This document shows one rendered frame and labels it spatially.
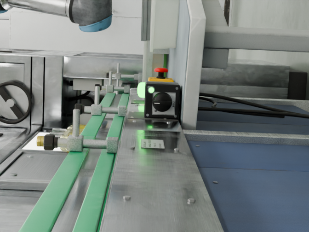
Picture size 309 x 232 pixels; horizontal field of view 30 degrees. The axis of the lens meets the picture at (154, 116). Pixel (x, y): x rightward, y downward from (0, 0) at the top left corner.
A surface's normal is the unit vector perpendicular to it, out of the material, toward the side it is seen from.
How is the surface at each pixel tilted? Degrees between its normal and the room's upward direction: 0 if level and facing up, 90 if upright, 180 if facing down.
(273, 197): 90
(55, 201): 90
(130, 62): 90
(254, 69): 90
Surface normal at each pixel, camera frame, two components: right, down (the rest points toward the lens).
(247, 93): 0.02, 0.14
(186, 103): 0.00, 0.46
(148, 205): 0.04, -0.99
